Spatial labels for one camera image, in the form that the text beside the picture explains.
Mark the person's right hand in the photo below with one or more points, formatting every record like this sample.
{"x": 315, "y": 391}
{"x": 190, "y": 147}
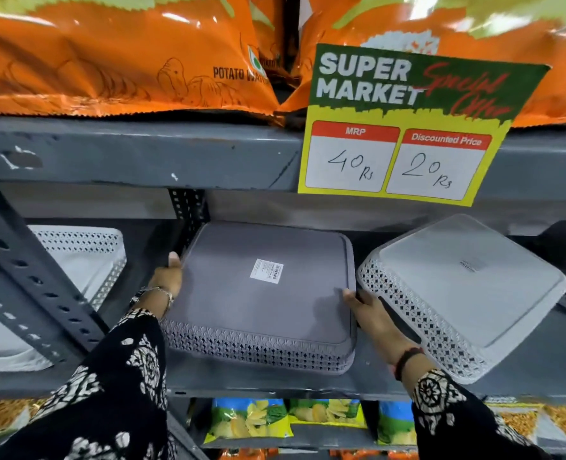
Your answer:
{"x": 377, "y": 325}

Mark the person's right thumb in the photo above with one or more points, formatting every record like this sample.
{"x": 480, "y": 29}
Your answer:
{"x": 351, "y": 304}

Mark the green and yellow price sign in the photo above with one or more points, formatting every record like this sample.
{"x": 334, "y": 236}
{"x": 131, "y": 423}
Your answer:
{"x": 407, "y": 134}

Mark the person's left forearm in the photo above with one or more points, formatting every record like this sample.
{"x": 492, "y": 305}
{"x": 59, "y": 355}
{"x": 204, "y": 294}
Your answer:
{"x": 101, "y": 392}

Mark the person's left hand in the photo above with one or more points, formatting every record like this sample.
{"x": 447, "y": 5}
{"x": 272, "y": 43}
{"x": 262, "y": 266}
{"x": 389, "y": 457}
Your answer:
{"x": 167, "y": 285}

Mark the white perforated plastic basket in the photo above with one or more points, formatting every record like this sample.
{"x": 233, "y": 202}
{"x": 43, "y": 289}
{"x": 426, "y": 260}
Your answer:
{"x": 469, "y": 292}
{"x": 79, "y": 263}

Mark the person's right forearm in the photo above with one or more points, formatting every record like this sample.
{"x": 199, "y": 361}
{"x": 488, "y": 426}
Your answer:
{"x": 455, "y": 416}

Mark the small orange snack packet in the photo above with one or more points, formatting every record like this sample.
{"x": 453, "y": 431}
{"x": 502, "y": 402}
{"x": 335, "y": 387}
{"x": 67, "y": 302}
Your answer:
{"x": 374, "y": 455}
{"x": 244, "y": 454}

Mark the dark red wrist band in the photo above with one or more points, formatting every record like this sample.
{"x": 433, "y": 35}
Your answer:
{"x": 406, "y": 360}

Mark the person's left thumb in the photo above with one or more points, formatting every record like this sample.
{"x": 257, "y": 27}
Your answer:
{"x": 174, "y": 261}

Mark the clear yellow snack mix packet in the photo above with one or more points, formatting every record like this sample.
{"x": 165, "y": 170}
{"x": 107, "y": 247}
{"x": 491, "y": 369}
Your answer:
{"x": 565, "y": 421}
{"x": 0, "y": 416}
{"x": 515, "y": 419}

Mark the large orange chips packet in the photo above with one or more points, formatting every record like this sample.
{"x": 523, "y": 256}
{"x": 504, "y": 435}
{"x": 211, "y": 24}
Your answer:
{"x": 479, "y": 28}
{"x": 269, "y": 38}
{"x": 110, "y": 52}

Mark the blue and yellow chips packet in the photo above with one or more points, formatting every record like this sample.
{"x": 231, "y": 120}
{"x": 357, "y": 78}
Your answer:
{"x": 328, "y": 411}
{"x": 244, "y": 419}
{"x": 397, "y": 422}

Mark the grey metal shelf rack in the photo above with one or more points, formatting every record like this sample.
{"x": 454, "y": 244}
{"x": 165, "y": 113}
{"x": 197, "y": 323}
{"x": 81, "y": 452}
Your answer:
{"x": 134, "y": 153}

